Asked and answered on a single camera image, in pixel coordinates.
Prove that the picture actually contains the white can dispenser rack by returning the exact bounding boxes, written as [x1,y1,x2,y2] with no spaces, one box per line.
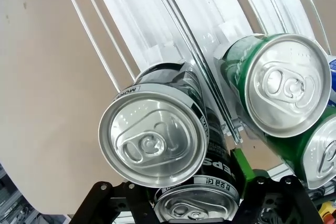
[59,0,336,146]

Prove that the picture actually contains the black Pepsi can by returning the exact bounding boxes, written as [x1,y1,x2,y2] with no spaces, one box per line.
[98,62,209,188]
[153,105,241,222]

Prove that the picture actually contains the yellow red emergency stop button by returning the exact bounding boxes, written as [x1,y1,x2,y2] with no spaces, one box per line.
[317,199,336,221]

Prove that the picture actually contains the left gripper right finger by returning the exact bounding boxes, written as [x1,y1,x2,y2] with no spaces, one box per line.
[229,148,324,224]

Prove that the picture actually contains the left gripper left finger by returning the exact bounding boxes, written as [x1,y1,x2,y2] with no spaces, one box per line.
[70,181,158,224]

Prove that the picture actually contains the green Chilsung cider can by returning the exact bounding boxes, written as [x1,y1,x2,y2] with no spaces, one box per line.
[214,33,332,138]
[264,113,336,190]

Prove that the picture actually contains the blue Pocari Sweat can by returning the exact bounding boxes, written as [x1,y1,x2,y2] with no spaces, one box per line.
[327,55,336,109]

